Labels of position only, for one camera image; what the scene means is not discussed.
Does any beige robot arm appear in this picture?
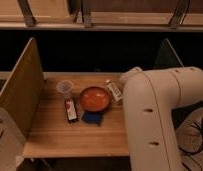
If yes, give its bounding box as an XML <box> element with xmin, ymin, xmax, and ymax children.
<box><xmin>120</xmin><ymin>67</ymin><xmax>203</xmax><ymax>171</ymax></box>

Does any orange bowl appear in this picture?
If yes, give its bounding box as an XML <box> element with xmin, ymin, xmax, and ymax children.
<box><xmin>79</xmin><ymin>86</ymin><xmax>111</xmax><ymax>112</ymax></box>

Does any white tube with cap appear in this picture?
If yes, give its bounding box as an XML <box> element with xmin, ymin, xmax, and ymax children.
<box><xmin>106</xmin><ymin>79</ymin><xmax>123</xmax><ymax>103</ymax></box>

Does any blue cloth piece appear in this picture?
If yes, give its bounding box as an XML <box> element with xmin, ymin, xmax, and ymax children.
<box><xmin>82</xmin><ymin>111</ymin><xmax>103</xmax><ymax>125</ymax></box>

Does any clear plastic cup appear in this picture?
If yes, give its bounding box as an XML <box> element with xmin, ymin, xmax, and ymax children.
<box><xmin>56</xmin><ymin>80</ymin><xmax>74</xmax><ymax>99</ymax></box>

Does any right dark side panel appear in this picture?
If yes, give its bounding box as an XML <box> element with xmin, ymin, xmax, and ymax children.
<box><xmin>153</xmin><ymin>38</ymin><xmax>184</xmax><ymax>69</ymax></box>

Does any left wooden side panel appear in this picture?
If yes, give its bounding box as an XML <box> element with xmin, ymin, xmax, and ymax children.
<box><xmin>0</xmin><ymin>38</ymin><xmax>44</xmax><ymax>142</ymax></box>

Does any middle metal shelf bracket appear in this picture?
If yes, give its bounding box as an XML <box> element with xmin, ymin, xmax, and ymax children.
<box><xmin>82</xmin><ymin>0</ymin><xmax>91</xmax><ymax>28</ymax></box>

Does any metal shelf bracket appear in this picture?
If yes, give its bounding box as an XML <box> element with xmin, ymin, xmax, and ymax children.
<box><xmin>82</xmin><ymin>0</ymin><xmax>91</xmax><ymax>28</ymax></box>
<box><xmin>17</xmin><ymin>0</ymin><xmax>36</xmax><ymax>27</ymax></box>
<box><xmin>169</xmin><ymin>0</ymin><xmax>190</xmax><ymax>29</ymax></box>

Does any left metal shelf bracket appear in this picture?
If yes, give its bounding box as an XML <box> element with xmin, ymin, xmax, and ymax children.
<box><xmin>17</xmin><ymin>0</ymin><xmax>36</xmax><ymax>27</ymax></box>

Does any right metal shelf bracket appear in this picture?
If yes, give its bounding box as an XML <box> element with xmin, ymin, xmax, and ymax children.
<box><xmin>169</xmin><ymin>0</ymin><xmax>190</xmax><ymax>29</ymax></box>

